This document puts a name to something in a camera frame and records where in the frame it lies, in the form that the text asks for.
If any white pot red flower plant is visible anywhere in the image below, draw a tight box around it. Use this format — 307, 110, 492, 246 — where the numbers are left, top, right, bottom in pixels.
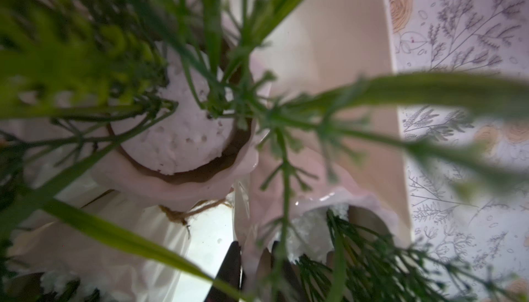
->
236, 73, 528, 301

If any white pot pink flower plant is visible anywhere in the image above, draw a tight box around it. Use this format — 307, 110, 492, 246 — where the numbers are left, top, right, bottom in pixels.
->
1, 0, 304, 222

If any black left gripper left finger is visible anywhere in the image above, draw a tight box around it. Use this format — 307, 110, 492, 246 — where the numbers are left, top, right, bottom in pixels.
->
204, 241, 242, 302

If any cream storage tray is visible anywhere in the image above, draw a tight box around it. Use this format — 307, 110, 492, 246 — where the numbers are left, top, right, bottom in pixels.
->
164, 0, 414, 302

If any white pot orange flower plant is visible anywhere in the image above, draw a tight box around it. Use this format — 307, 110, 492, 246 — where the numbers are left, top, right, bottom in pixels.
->
0, 169, 232, 302

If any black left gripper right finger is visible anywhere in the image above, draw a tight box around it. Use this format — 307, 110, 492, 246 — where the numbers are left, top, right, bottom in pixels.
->
256, 241, 308, 301

